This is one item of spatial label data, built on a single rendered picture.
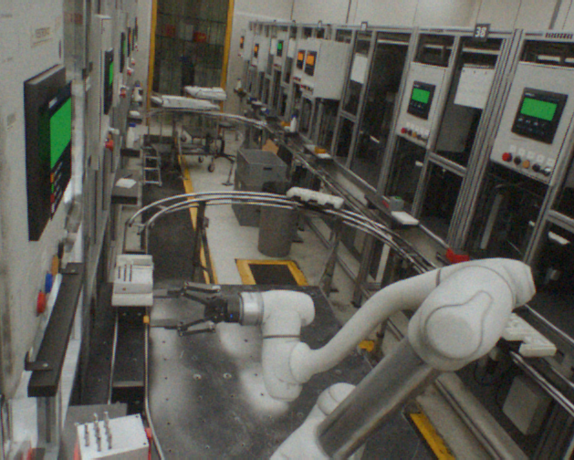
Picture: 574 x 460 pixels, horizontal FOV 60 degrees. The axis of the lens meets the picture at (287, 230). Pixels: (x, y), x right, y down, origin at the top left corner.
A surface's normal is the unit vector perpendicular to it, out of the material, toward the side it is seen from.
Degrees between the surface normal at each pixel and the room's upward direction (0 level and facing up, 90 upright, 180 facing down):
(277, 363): 65
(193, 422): 0
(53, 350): 0
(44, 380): 0
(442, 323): 87
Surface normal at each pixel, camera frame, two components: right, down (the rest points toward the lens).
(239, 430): 0.15, -0.92
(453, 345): -0.48, 0.14
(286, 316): 0.26, -0.18
